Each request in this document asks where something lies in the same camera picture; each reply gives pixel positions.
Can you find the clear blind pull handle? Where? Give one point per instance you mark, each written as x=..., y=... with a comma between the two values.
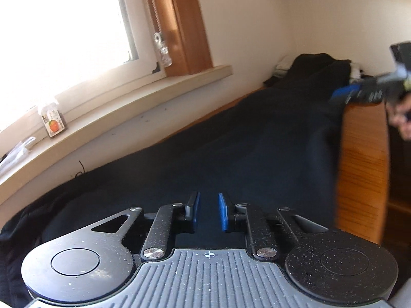
x=163, y=49

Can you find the small orange picture carton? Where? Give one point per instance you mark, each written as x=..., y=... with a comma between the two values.
x=52, y=119

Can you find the clear plastic bag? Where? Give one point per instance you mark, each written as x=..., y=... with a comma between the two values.
x=16, y=155

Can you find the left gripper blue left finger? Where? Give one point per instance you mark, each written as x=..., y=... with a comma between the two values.
x=170, y=221

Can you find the black folded garment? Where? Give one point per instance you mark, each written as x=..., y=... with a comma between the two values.
x=273, y=80

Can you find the black Nike sweatpants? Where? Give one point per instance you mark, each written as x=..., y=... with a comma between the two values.
x=278, y=147

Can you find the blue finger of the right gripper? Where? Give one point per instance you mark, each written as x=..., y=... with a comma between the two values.
x=344, y=94

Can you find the white patterned folded cloth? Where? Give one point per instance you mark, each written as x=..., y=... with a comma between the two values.
x=283, y=66

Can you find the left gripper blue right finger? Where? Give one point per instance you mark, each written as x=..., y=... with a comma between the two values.
x=251, y=221

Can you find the brown wooden window frame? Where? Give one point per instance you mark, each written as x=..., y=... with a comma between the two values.
x=182, y=27

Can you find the person's right hand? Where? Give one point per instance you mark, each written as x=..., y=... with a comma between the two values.
x=397, y=116

